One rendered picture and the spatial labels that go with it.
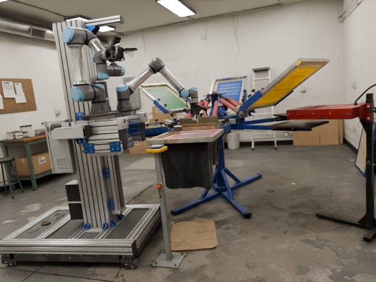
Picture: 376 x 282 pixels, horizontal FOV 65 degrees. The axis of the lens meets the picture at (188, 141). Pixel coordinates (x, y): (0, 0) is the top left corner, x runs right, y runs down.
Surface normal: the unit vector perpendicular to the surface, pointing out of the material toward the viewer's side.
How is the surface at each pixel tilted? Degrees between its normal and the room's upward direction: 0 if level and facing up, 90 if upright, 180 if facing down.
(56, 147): 90
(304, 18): 90
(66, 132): 90
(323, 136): 78
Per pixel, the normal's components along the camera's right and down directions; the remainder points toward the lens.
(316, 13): -0.31, 0.18
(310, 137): -0.32, -0.08
